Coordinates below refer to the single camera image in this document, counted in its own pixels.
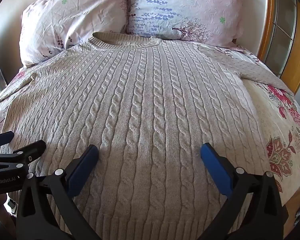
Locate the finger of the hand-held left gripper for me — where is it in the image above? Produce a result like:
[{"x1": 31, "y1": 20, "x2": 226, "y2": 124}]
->
[
  {"x1": 0, "y1": 131, "x2": 15, "y2": 148},
  {"x1": 0, "y1": 140, "x2": 47, "y2": 173}
]

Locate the floral bed sheet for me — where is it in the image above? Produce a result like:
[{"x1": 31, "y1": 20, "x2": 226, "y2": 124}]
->
[{"x1": 0, "y1": 42, "x2": 300, "y2": 205}]

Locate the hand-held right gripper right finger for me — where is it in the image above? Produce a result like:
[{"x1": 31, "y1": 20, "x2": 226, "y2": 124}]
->
[{"x1": 200, "y1": 142, "x2": 289, "y2": 240}]

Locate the beige cable-knit sweater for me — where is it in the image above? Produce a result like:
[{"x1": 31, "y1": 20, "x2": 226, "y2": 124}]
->
[{"x1": 0, "y1": 32, "x2": 294, "y2": 240}]

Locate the blue lavender print pillow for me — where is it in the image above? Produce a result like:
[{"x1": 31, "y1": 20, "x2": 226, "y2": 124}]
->
[{"x1": 125, "y1": 0, "x2": 252, "y2": 49}]

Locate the pink crinkled pillow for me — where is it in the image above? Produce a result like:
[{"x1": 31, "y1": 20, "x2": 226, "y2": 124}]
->
[{"x1": 19, "y1": 0, "x2": 129, "y2": 68}]

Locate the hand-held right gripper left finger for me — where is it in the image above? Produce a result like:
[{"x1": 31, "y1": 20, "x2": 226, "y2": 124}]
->
[{"x1": 16, "y1": 144, "x2": 102, "y2": 240}]

